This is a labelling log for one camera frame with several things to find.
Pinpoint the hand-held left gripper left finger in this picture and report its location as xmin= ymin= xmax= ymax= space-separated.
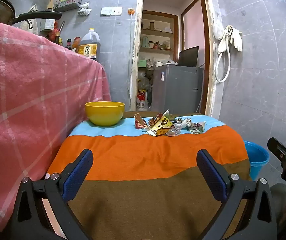
xmin=11 ymin=149 xmax=94 ymax=240

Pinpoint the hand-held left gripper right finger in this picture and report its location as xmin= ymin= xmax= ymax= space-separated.
xmin=196 ymin=149 xmax=277 ymax=240

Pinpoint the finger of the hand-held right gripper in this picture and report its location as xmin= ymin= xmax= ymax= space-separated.
xmin=267 ymin=137 xmax=286 ymax=161

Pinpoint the white green wrapper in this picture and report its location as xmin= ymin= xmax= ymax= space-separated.
xmin=189 ymin=121 xmax=206 ymax=135

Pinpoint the silver wrapper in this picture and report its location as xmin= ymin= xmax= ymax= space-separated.
xmin=167 ymin=126 xmax=182 ymax=137

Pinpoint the white paper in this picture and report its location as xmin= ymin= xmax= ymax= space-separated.
xmin=175 ymin=117 xmax=192 ymax=130

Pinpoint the yellow bowl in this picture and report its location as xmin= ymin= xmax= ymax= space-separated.
xmin=85 ymin=101 xmax=125 ymax=127

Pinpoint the red wrapper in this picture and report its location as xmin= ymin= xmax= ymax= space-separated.
xmin=133 ymin=113 xmax=148 ymax=130

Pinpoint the blue plastic bucket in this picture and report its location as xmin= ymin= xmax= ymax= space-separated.
xmin=244 ymin=140 xmax=270 ymax=180

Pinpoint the orange blue brown striped blanket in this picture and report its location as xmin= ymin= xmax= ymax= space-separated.
xmin=45 ymin=111 xmax=252 ymax=240

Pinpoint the grey washing machine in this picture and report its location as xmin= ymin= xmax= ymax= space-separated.
xmin=151 ymin=64 xmax=205 ymax=115

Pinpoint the pink checked cloth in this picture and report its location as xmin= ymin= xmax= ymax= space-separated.
xmin=0 ymin=21 xmax=111 ymax=232

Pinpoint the red white sack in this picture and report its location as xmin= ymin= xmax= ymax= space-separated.
xmin=136 ymin=90 xmax=150 ymax=112

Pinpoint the black monitor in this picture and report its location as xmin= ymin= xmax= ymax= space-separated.
xmin=178 ymin=46 xmax=199 ymax=67

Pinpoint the cooking oil jug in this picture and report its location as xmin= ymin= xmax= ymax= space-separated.
xmin=77 ymin=28 xmax=101 ymax=61

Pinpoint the orange bottle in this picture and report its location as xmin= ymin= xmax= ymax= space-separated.
xmin=72 ymin=37 xmax=82 ymax=53

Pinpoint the grey utensil holder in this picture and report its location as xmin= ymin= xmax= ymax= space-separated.
xmin=40 ymin=19 xmax=56 ymax=32

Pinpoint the wooden shelf unit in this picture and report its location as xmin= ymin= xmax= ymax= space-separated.
xmin=139 ymin=10 xmax=179 ymax=68

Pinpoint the white hanging rag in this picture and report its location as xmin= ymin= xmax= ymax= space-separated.
xmin=77 ymin=2 xmax=92 ymax=16

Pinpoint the white hose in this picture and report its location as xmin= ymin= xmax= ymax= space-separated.
xmin=215 ymin=31 xmax=231 ymax=82

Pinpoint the wooden door frame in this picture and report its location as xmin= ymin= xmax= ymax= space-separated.
xmin=129 ymin=0 xmax=217 ymax=117

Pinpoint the pan with black handle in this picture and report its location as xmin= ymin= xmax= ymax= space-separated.
xmin=0 ymin=0 xmax=62 ymax=26

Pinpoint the grey wall rack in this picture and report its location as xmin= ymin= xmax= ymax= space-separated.
xmin=53 ymin=0 xmax=82 ymax=13

